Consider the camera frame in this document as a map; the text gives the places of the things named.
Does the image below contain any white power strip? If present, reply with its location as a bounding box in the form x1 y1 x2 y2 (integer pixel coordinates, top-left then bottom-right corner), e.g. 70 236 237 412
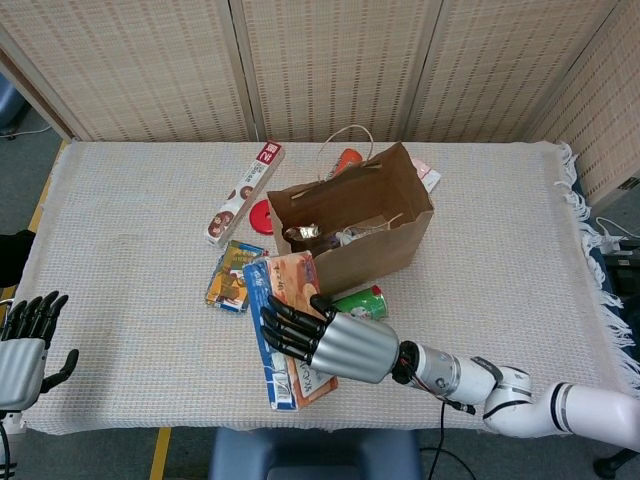
594 217 640 256

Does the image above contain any red round disc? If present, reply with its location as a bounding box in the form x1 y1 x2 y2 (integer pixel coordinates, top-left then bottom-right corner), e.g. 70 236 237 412
248 198 275 235

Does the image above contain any woven folding screen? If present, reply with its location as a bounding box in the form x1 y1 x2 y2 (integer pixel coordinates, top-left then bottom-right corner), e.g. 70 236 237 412
0 0 640 206

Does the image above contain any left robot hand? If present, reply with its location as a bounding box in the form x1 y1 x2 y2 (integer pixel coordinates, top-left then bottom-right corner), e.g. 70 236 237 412
0 290 80 412

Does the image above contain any pink-white packet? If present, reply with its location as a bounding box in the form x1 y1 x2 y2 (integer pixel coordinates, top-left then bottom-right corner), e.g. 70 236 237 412
409 157 443 194

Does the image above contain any long white cookie box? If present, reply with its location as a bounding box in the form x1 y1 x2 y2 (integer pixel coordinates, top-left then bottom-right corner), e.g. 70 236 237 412
204 141 286 250

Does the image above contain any beige woven tablecloth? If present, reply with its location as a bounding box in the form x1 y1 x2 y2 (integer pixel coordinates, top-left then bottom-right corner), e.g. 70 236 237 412
13 139 640 439

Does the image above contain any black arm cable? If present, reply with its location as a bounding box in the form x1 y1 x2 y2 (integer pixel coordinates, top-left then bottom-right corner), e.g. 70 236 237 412
418 397 476 480

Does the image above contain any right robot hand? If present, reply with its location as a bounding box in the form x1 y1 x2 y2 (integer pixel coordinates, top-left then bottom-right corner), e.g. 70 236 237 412
259 293 401 385

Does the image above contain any black object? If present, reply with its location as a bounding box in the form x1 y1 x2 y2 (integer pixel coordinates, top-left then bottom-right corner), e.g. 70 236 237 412
0 229 37 289

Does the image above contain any gold red candy packet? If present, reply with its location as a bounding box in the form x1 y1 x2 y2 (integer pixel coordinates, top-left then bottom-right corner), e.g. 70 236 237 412
282 224 324 246

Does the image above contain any white green snack bag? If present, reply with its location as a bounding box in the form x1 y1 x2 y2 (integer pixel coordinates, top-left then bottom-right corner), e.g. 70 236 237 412
335 225 381 247

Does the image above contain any green chips can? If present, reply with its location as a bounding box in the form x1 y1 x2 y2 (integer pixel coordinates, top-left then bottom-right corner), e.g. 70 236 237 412
332 284 390 322

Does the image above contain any yellow colourful snack packet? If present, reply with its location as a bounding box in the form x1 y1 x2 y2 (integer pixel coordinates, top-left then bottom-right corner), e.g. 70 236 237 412
204 239 270 315

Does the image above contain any orange cookie box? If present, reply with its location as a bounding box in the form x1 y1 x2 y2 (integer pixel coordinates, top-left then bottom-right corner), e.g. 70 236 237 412
242 251 340 412

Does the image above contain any brown paper shopping bag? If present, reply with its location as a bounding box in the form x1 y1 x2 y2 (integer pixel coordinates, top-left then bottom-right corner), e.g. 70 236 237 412
266 124 436 296

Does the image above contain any blue office chair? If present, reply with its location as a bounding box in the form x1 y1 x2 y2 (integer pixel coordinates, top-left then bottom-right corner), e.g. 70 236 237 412
0 74 26 132

